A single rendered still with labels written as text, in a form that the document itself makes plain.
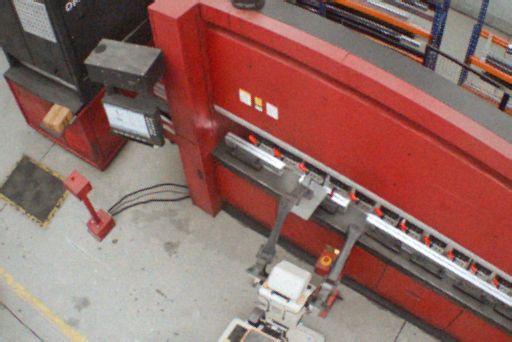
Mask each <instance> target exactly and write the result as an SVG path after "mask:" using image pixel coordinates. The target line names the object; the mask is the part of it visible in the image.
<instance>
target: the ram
mask: <svg viewBox="0 0 512 342"><path fill-rule="evenodd" d="M204 32H205V38H206V44H207V47H206V50H207V55H208V62H209V67H210V74H211V77H210V80H211V87H212V92H213V99H214V104H215V105H217V106H219V107H220V108H222V109H224V110H226V111H228V112H229V113H231V114H233V115H235V116H237V117H238V118H240V119H243V120H245V121H247V122H248V123H250V124H252V125H254V126H256V127H257V128H259V129H261V130H263V132H265V133H266V134H268V135H271V136H273V137H275V138H276V139H278V140H280V141H282V142H284V143H285V144H287V145H289V146H291V147H293V148H294V149H296V150H299V151H301V152H303V153H304V154H306V155H308V157H310V158H312V159H313V160H315V161H317V162H319V163H321V164H322V165H324V166H326V167H328V168H330V169H331V170H333V171H335V172H337V173H339V174H340V175H342V176H344V177H346V178H348V179H349V180H351V181H352V182H354V183H356V184H357V185H359V186H361V187H363V188H365V189H367V190H368V191H369V192H371V193H373V194H375V195H376V196H378V197H379V198H381V199H383V200H384V201H386V202H388V203H389V204H391V205H394V206H395V207H397V208H399V209H400V210H401V211H403V212H405V213H407V215H409V216H410V215H411V216H412V217H414V218H415V219H416V220H418V221H420V222H421V223H422V224H423V223H424V224H425V225H427V226H429V228H431V229H432V230H433V229H434V230H436V232H438V233H439V234H443V236H445V237H446V238H448V239H450V240H451V241H453V242H454V243H457V244H458V245H459V246H461V247H463V248H464V249H466V250H469V252H471V253H473V254H475V256H478V257H480V258H481V259H483V260H484V261H485V262H486V261H487V263H489V264H491V265H493V267H494V266H495V267H496V268H497V269H499V270H500V271H503V272H504V273H506V274H507V275H509V276H510V277H512V181H511V180H510V179H508V178H507V177H506V176H504V175H502V174H500V173H499V172H498V171H496V170H494V169H493V168H491V167H489V166H487V165H486V164H484V163H483V162H482V161H480V160H479V159H477V158H475V157H474V156H472V155H469V154H468V153H466V152H465V151H463V150H462V149H460V148H459V147H456V146H455V145H453V144H452V143H450V142H449V141H447V140H445V139H444V138H442V137H441V136H439V135H437V134H435V133H433V132H432V131H430V130H428V129H427V128H425V127H423V126H422V125H420V124H418V123H416V122H415V121H412V120H410V119H409V118H407V117H405V116H403V115H402V114H400V113H398V112H396V111H395V110H394V109H393V108H391V107H388V106H386V105H385V104H383V103H381V102H379V101H377V100H375V99H373V98H372V97H370V96H368V95H366V94H363V93H361V92H359V91H357V90H356V89H355V88H353V87H352V86H350V85H348V84H346V83H344V82H342V81H340V80H337V79H335V78H333V77H331V76H329V75H327V74H325V73H323V72H321V71H319V70H317V69H315V68H313V67H310V66H308V65H306V64H304V63H302V62H300V61H298V60H296V59H294V58H292V57H290V56H288V55H286V54H283V53H281V52H279V51H277V50H275V49H273V48H271V47H269V46H266V45H263V44H261V43H259V42H256V41H254V40H252V39H250V38H248V37H246V36H242V35H240V34H238V33H236V32H234V31H232V30H228V29H226V28H224V27H222V26H220V25H216V24H214V23H212V22H211V23H210V24H209V25H208V26H206V27H205V28H204ZM240 89H242V90H244V91H246V92H248V93H249V94H250V97H251V105H249V104H247V103H245V102H243V101H241V96H240ZM255 97H257V98H259V99H261V104H262V107H261V106H259V105H257V104H256V103H255ZM266 103H268V104H270V105H272V106H275V107H277V108H278V119H276V118H274V117H272V116H270V115H268V114H266ZM256 105H257V106H259V107H261V108H262V111H260V110H258V109H256ZM215 110H217V111H219V112H220V113H222V114H224V115H226V116H228V117H229V118H231V119H233V120H235V121H236V122H238V123H240V124H243V125H245V126H246V127H248V128H250V129H252V130H254V132H255V133H257V134H259V135H261V136H262V137H264V138H266V139H268V140H271V141H272V142H274V143H276V144H278V145H280V146H281V147H283V148H285V149H287V150H289V151H290V152H292V153H294V154H296V155H298V156H300V158H302V159H304V160H306V161H307V162H309V163H311V164H313V165H315V166H316V167H318V168H320V169H322V170H323V171H325V172H327V173H329V174H331V175H332V176H334V177H336V178H338V179H340V180H341V181H343V182H345V183H347V184H349V185H350V186H351V187H353V188H355V189H356V190H358V191H360V192H362V193H364V194H365V195H367V196H368V197H370V198H372V199H373V200H375V201H377V202H378V203H380V204H381V205H383V206H385V207H387V209H391V210H393V211H394V212H395V213H397V214H399V215H400V216H402V217H403V218H405V219H408V220H409V221H411V222H412V223H414V224H415V225H416V226H418V227H419V226H420V227H421V228H423V229H424V230H425V231H427V232H428V233H429V232H430V233H431V234H432V235H434V236H435V237H436V238H437V237H438V238H439V239H441V240H442V241H443V242H446V243H447V244H449V245H450V246H453V247H454V248H455V249H456V250H457V249H458V247H456V246H455V245H453V244H451V243H450V242H448V241H446V240H445V239H443V238H442V237H440V236H438V235H436V234H435V233H433V232H432V231H429V230H428V229H426V228H425V227H424V226H422V225H419V224H418V223H416V222H415V221H413V220H411V218H409V217H408V218H407V217H406V216H405V215H403V214H401V213H400V212H398V211H397V210H395V209H394V208H392V207H389V206H387V205H386V204H384V203H382V202H381V201H379V200H378V199H376V198H374V197H373V196H371V195H369V194H368V193H366V192H365V191H363V190H361V189H359V188H357V187H356V186H354V185H352V184H351V183H350V182H348V181H346V180H344V179H342V178H341V177H339V176H337V175H335V174H333V173H332V172H330V171H328V170H326V169H324V168H323V167H321V166H319V165H317V164H315V163H314V162H312V161H310V160H308V159H306V158H305V156H303V155H301V154H299V153H296V152H295V151H293V150H291V149H289V148H287V147H286V146H284V145H282V144H280V143H279V142H277V141H275V140H273V139H271V138H270V137H267V136H265V135H263V134H261V133H260V132H258V130H256V129H254V128H252V127H251V126H249V125H247V124H245V123H243V122H241V121H239V120H237V119H235V118H233V117H232V116H230V115H228V114H226V113H224V112H223V111H221V110H219V109H217V108H216V107H215ZM458 250H459V251H460V252H461V253H464V254H465V255H467V256H469V257H470V258H472V259H474V260H475V261H476V262H478V263H480V264H481V265H484V267H487V268H488V269H490V270H492V271H493V272H495V273H496V274H498V275H500V276H502V277H503V278H505V279H506V280H508V281H509V282H511V283H512V281H511V280H510V278H509V279H508V278H507V277H505V276H504V275H502V274H501V273H500V272H497V271H496V270H494V269H493V268H490V267H489V265H488V266H487V265H486V264H485V263H483V262H481V261H480V260H477V258H474V257H473V256H471V254H470V255H469V254H468V253H466V252H464V251H463V250H461V249H460V248H459V249H458Z"/></svg>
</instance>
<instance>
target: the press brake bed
mask: <svg viewBox="0 0 512 342"><path fill-rule="evenodd" d="M212 159H213V165H214V170H215V176H217V182H218V188H219V193H220V195H221V196H222V198H223V199H224V201H225V202H226V203H225V204H224V205H223V206H222V210H224V211H225V212H227V213H228V215H230V216H232V217H233V218H235V219H236V220H238V221H239V222H242V223H243V224H245V225H247V226H248V227H250V228H251V229H253V230H254V231H256V232H257V233H259V234H261V235H262V236H264V237H265V238H267V239H268V238H269V235H270V232H271V230H273V227H274V225H275V222H276V219H277V217H278V211H279V208H278V205H279V203H280V201H281V200H282V199H280V197H279V196H277V195H276V194H274V193H272V192H271V191H268V190H266V189H265V188H263V187H261V186H260V185H258V184H256V182H255V181H253V180H251V179H250V178H248V177H246V176H245V175H242V174H240V173H239V172H237V171H235V170H234V169H232V168H230V167H229V166H227V165H225V164H224V163H222V162H220V161H219V160H217V159H214V158H213V156H212ZM347 237H348V236H346V235H343V234H341V233H339V232H338V231H336V230H334V229H333V228H331V227H329V226H328V225H326V224H324V223H323V222H321V221H320V220H319V219H317V218H315V217H314V216H312V215H311V216H310V217H308V218H307V220H304V219H303V218H301V217H299V216H298V215H296V214H295V213H293V212H291V211H290V213H288V216H287V218H286V220H285V223H284V225H283V228H282V230H281V233H280V235H279V238H278V240H277V243H276V244H277V245H279V246H280V247H282V248H284V249H285V250H287V251H288V252H290V253H291V254H293V255H296V256H298V257H299V258H301V259H302V260H304V261H305V262H307V263H309V265H311V266H312V267H315V265H316V263H317V261H318V260H319V259H320V258H321V256H322V254H323V252H324V250H325V248H326V244H327V245H329V246H331V247H333V248H335V249H338V250H341V249H342V247H343V245H344V243H345V241H346V238H347ZM349 255H350V256H351V257H350V259H349V262H348V266H347V268H346V270H345V272H344V274H343V276H342V278H341V280H340V282H341V283H342V284H343V285H345V286H346V287H349V288H351V289H352V290H353V291H356V292H358V293H359V294H360V295H361V296H362V295H363V296H365V297H366V298H367V299H370V300H372V302H376V303H377V304H378V305H381V306H382V307H383V308H386V309H387V310H388V311H391V312H392V313H393V314H394V313H395V315H397V316H399V317H400V318H403V319H404V320H406V321H408V322H409V323H411V324H412V325H415V326H416V327H418V328H420V329H422V330H423V331H425V332H426V333H427V332H428V333H429V334H431V335H432V336H434V337H435V338H438V339H440V340H441V341H443V342H512V333H510V332H509V331H508V332H507V330H505V329H503V328H502V327H500V326H498V325H496V324H495V323H493V322H491V321H490V320H488V319H486V318H485V317H484V318H483V316H482V315H481V316H480V314H477V312H474V311H472V310H471V309H469V308H467V307H465V306H464V305H462V304H461V303H459V302H457V301H455V300H454V299H452V298H450V297H448V296H447V295H445V294H443V292H442V293H441V292H440V291H439V290H436V289H435V288H434V287H433V288H432V286H430V285H428V284H426V283H425V282H422V281H421V280H420V279H417V278H416V277H415V276H412V275H411V274H409V273H408V272H405V271H404V270H403V269H401V268H399V267H397V266H396V265H394V264H392V263H390V262H389V261H388V260H386V259H383V258H382V257H380V256H379V255H377V254H376V253H373V252H371V251H370V250H369V249H367V248H366V247H364V246H361V245H360V244H358V243H357V242H355V243H354V245H353V247H352V250H351V252H350V254H349ZM406 287H408V288H410V289H411V290H413V291H415V292H416V293H419V294H420V295H421V296H422V298H421V299H420V301H418V300H417V299H416V300H415V299H414V298H413V297H410V296H409V295H408V294H405V293H404V291H405V289H406Z"/></svg>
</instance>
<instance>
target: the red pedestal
mask: <svg viewBox="0 0 512 342"><path fill-rule="evenodd" d="M63 183H64V185H65V188H66V189H67V190H68V191H69V192H70V193H71V194H72V195H74V197H75V198H77V199H79V200H80V201H83V203H84V204H85V206H86V207H87V209H88V211H89V214H90V215H91V218H90V220H89V221H88V222H87V223H86V225H87V226H88V230H87V232H88V233H89V234H90V235H91V236H93V237H94V238H95V239H96V240H97V241H98V242H99V243H101V242H102V240H103V239H104V238H106V236H107V235H108V234H109V233H110V231H111V230H112V229H113V228H115V226H116V224H115V223H114V220H113V218H112V217H111V216H110V215H108V214H107V213H105V211H104V210H102V209H101V208H100V209H99V211H98V212H96V211H95V210H94V209H93V205H92V204H91V202H90V200H89V199H88V197H87V194H88V193H89V192H90V191H91V190H92V189H93V187H92V186H91V184H90V181H88V180H87V179H86V178H85V177H84V176H82V175H81V174H80V173H79V172H78V171H76V169H74V170H73V171H72V173H71V174H70V175H69V177H68V178H67V179H65V180H64V181H63Z"/></svg>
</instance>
